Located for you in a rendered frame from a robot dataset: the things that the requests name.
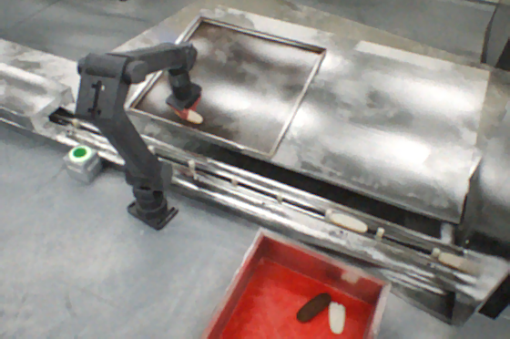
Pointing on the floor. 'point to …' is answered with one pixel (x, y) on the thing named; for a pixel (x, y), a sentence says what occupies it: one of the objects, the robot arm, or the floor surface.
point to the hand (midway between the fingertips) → (188, 113)
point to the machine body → (35, 61)
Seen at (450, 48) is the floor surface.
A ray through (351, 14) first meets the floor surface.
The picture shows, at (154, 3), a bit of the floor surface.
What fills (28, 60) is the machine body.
